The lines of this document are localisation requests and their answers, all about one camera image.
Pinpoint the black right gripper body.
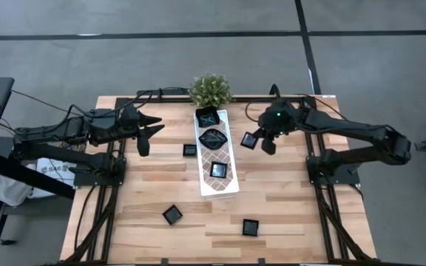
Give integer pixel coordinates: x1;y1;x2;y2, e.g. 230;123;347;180
258;102;302;157

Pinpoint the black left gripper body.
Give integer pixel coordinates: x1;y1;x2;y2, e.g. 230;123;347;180
120;104;152;158

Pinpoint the black wavy square mini plate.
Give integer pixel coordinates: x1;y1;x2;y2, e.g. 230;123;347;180
195;106;221;129

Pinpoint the black mounting bar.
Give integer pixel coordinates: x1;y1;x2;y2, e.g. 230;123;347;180
136;86;191;97

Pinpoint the green potted plant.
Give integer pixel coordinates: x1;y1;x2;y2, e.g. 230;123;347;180
189;72;233;111

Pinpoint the white printed cardboard box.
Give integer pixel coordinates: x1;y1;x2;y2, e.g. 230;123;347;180
35;157;78;199

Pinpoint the black desk support beam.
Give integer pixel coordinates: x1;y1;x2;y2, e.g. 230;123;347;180
0;149;76;200

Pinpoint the white plastic bag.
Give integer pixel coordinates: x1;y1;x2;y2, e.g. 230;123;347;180
0;172;33;207

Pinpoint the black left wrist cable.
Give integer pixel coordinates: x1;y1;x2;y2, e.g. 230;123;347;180
63;90;154;119

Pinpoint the black aluminium table frame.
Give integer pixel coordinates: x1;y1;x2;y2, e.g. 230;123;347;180
61;96;376;266

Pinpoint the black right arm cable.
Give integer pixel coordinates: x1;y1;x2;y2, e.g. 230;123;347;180
294;92;349;121

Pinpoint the white lattice wire rack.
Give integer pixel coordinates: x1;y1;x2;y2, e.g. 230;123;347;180
192;108;241;198

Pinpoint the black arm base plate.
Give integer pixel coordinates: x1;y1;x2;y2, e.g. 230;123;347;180
73;157;127;187
306;154;361;186

